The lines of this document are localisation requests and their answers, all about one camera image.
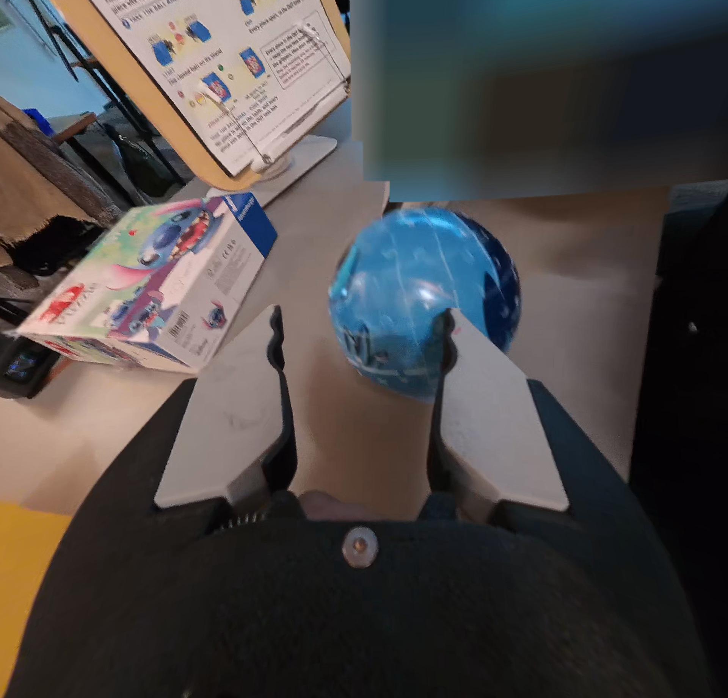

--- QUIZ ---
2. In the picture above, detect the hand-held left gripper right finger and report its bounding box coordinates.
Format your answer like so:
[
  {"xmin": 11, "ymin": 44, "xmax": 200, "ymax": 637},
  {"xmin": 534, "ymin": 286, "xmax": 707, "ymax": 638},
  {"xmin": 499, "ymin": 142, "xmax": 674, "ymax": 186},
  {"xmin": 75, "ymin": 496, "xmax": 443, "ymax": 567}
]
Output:
[{"xmin": 427, "ymin": 307, "xmax": 571, "ymax": 520}]

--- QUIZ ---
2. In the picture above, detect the blue puzzle ball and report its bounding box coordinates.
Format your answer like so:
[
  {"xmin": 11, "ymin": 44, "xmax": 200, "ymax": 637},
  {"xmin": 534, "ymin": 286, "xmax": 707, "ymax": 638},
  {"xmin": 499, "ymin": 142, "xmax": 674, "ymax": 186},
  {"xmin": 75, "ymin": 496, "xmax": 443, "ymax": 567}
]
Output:
[{"xmin": 328, "ymin": 206, "xmax": 521, "ymax": 406}]

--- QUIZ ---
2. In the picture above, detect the black electronic device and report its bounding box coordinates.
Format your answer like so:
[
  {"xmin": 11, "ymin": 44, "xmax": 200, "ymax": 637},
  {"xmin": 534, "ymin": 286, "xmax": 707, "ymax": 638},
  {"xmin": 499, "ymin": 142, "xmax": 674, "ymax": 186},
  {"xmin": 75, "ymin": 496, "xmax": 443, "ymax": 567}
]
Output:
[{"xmin": 0, "ymin": 334, "xmax": 60, "ymax": 400}]

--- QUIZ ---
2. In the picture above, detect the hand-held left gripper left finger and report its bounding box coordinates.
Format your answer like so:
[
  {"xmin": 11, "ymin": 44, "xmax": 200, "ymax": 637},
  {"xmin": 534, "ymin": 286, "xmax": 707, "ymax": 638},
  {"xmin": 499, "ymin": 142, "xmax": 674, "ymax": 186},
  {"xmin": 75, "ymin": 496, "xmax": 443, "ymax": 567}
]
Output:
[{"xmin": 154, "ymin": 305, "xmax": 298, "ymax": 510}]

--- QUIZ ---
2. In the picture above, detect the yellow plastic bin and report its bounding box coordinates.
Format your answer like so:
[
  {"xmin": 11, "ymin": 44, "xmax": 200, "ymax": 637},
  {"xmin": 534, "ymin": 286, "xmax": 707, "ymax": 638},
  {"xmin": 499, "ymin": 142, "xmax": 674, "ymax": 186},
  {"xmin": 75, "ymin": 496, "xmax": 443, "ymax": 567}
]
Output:
[{"xmin": 0, "ymin": 502, "xmax": 72, "ymax": 653}]

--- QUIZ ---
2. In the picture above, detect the wooden sheet holder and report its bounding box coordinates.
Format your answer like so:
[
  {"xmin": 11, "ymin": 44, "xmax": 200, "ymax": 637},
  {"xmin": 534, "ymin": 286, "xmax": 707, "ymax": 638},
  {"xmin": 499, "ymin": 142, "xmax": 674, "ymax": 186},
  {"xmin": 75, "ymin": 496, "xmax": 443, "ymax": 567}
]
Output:
[{"xmin": 37, "ymin": 0, "xmax": 353, "ymax": 193}]

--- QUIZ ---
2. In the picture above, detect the brown rough cloth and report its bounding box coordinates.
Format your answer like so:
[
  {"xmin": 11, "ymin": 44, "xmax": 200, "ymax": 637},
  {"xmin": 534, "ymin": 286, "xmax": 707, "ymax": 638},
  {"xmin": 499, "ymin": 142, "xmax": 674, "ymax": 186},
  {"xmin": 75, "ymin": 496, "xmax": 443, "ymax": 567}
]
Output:
[{"xmin": 0, "ymin": 98, "xmax": 123, "ymax": 250}]

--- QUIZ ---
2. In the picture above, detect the printed puzzle box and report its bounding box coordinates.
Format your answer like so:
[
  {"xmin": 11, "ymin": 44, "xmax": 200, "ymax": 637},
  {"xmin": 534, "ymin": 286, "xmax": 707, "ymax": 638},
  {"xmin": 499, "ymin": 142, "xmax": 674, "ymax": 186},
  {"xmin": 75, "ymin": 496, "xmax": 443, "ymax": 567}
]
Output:
[{"xmin": 14, "ymin": 192, "xmax": 279, "ymax": 375}]

